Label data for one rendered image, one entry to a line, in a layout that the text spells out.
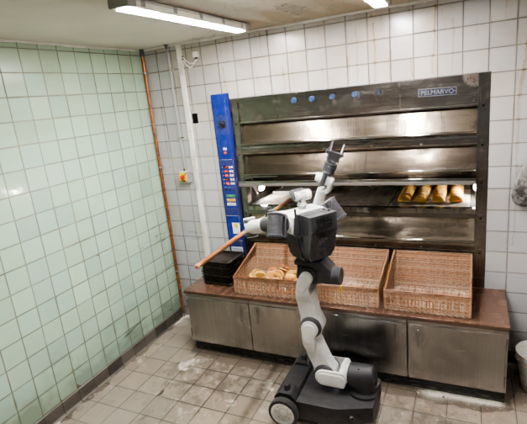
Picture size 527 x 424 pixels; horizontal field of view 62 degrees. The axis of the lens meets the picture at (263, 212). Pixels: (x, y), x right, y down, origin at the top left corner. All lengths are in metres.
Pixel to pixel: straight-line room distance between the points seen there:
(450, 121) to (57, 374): 3.30
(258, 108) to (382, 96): 1.00
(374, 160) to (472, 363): 1.54
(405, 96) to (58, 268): 2.76
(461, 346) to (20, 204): 3.02
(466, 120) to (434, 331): 1.43
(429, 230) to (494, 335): 0.85
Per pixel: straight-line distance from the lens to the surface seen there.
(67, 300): 3.57
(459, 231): 3.46
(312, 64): 3.47
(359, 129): 3.39
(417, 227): 3.48
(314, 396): 3.11
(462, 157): 3.34
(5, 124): 3.24
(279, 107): 3.58
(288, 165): 3.60
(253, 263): 3.85
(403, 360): 3.34
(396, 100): 3.34
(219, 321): 3.75
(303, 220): 2.55
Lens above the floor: 2.09
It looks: 15 degrees down
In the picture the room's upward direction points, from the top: 6 degrees counter-clockwise
